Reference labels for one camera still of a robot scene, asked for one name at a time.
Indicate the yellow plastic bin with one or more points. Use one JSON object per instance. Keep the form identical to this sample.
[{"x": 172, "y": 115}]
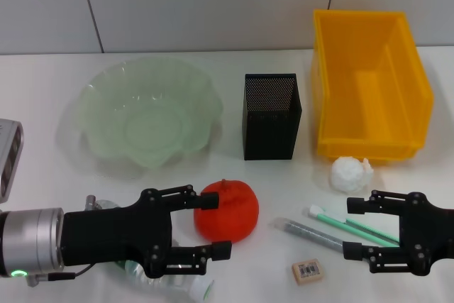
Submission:
[{"x": 369, "y": 86}]

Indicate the beige barcode eraser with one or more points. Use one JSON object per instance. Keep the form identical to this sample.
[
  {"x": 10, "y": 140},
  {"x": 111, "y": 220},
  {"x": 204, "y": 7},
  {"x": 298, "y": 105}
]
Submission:
[{"x": 308, "y": 272}]

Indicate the mint green utility knife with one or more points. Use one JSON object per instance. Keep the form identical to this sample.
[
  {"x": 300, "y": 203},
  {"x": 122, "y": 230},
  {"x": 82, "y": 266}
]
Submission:
[{"x": 340, "y": 221}]

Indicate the translucent glass fruit plate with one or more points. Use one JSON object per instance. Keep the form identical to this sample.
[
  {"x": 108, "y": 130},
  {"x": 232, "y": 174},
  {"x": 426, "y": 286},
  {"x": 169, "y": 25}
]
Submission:
[{"x": 142, "y": 118}]

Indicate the white paper ball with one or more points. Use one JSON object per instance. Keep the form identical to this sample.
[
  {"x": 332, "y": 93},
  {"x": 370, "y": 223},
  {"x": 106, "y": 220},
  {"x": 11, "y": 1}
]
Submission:
[{"x": 349, "y": 175}]

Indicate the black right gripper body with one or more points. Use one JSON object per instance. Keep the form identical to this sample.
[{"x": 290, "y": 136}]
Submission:
[{"x": 432, "y": 232}]

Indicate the grey marker pen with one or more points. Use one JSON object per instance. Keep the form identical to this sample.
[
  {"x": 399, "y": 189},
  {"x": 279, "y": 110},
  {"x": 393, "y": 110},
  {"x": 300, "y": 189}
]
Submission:
[{"x": 308, "y": 232}]

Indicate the black mesh pen holder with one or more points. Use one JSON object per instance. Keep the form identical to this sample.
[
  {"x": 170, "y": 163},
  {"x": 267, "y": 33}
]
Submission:
[{"x": 269, "y": 132}]

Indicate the clear green-label water bottle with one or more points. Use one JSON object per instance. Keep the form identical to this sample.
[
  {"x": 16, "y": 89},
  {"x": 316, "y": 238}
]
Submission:
[{"x": 166, "y": 285}]

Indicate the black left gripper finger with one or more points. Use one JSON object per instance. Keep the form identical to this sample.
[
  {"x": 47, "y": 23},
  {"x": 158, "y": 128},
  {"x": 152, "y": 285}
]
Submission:
[
  {"x": 221, "y": 249},
  {"x": 207, "y": 201}
]

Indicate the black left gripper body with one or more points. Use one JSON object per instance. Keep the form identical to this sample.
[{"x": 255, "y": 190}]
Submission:
[{"x": 106, "y": 235}]

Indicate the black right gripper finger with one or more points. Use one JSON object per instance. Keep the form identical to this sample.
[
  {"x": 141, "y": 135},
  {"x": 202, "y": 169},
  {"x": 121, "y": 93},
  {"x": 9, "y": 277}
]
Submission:
[
  {"x": 353, "y": 250},
  {"x": 356, "y": 205}
]

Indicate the orange fruit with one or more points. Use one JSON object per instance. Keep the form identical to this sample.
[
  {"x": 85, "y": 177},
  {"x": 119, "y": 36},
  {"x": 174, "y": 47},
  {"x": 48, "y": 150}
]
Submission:
[{"x": 230, "y": 223}]

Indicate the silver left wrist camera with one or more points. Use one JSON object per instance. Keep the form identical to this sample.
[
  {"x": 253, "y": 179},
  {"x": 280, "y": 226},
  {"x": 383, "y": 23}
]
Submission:
[{"x": 10, "y": 161}]

